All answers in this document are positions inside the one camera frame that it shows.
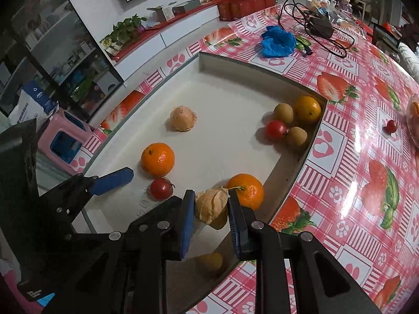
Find pink plastic stool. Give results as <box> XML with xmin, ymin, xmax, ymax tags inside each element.
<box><xmin>37</xmin><ymin>109</ymin><xmax>94</xmax><ymax>175</ymax></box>

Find white open cardboard box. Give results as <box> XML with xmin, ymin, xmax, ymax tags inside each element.
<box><xmin>147</xmin><ymin>5</ymin><xmax>174</xmax><ymax>22</ymax></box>

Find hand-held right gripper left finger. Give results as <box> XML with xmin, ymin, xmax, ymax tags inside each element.
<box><xmin>42</xmin><ymin>190</ymin><xmax>196</xmax><ymax>314</ymax></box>

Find glass display cabinet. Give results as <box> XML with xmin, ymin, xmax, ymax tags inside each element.
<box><xmin>0</xmin><ymin>0</ymin><xmax>125</xmax><ymax>121</ymax></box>

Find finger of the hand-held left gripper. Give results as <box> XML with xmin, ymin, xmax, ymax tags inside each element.
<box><xmin>39</xmin><ymin>167</ymin><xmax>134</xmax><ymax>233</ymax></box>

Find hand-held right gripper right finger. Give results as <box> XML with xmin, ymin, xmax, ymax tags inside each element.
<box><xmin>228</xmin><ymin>190</ymin><xmax>382</xmax><ymax>314</ymax></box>

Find green potted plants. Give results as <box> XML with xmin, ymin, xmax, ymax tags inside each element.
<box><xmin>100</xmin><ymin>15</ymin><xmax>148</xmax><ymax>53</ymax></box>

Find white shallow cardboard tray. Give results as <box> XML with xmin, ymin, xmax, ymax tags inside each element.
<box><xmin>36</xmin><ymin>52</ymin><xmax>328</xmax><ymax>288</ymax></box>

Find white sideboard with red top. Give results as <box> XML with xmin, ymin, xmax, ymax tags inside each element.
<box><xmin>109</xmin><ymin>3</ymin><xmax>226</xmax><ymax>81</ymax></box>

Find light grey sofa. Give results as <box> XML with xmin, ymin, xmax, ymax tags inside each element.
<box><xmin>398</xmin><ymin>42</ymin><xmax>419</xmax><ymax>82</ymax></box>

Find black framed panel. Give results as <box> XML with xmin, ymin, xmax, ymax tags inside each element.
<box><xmin>373</xmin><ymin>23</ymin><xmax>400</xmax><ymax>52</ymax></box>

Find black power adapter with cable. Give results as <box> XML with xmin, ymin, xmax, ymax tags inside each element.
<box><xmin>278</xmin><ymin>0</ymin><xmax>356</xmax><ymax>59</ymax></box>

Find pale husked physalis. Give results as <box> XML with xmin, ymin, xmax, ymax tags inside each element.
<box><xmin>169</xmin><ymin>105</ymin><xmax>198</xmax><ymax>133</ymax></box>

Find clear plastic bag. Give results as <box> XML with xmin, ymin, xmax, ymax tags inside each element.
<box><xmin>324</xmin><ymin>5</ymin><xmax>364</xmax><ymax>30</ymax></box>

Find crumpled blue glove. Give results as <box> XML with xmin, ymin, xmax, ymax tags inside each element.
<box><xmin>260</xmin><ymin>25</ymin><xmax>297</xmax><ymax>58</ymax></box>

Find grey flat box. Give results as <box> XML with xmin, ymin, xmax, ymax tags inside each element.
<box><xmin>173</xmin><ymin>0</ymin><xmax>201</xmax><ymax>15</ymax></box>

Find clear glass bowl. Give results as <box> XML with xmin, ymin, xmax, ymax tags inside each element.
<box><xmin>406</xmin><ymin>93</ymin><xmax>419</xmax><ymax>148</ymax></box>

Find brown husked physalis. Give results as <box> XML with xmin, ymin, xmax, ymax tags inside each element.
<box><xmin>194</xmin><ymin>186</ymin><xmax>230</xmax><ymax>230</ymax></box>

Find white blue printed bag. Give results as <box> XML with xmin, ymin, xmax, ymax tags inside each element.
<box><xmin>8</xmin><ymin>82</ymin><xmax>59</xmax><ymax>126</ymax></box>

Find brown kiwi fruit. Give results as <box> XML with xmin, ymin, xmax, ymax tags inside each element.
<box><xmin>196</xmin><ymin>252</ymin><xmax>224</xmax><ymax>273</ymax></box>
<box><xmin>287</xmin><ymin>126</ymin><xmax>308</xmax><ymax>146</ymax></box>
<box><xmin>273</xmin><ymin>103</ymin><xmax>294</xmax><ymax>124</ymax></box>

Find orange mandarin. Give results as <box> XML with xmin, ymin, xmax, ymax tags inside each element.
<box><xmin>294</xmin><ymin>96</ymin><xmax>322</xmax><ymax>124</ymax></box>
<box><xmin>227</xmin><ymin>173</ymin><xmax>264</xmax><ymax>210</ymax></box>
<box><xmin>141</xmin><ymin>142</ymin><xmax>175</xmax><ymax>178</ymax></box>

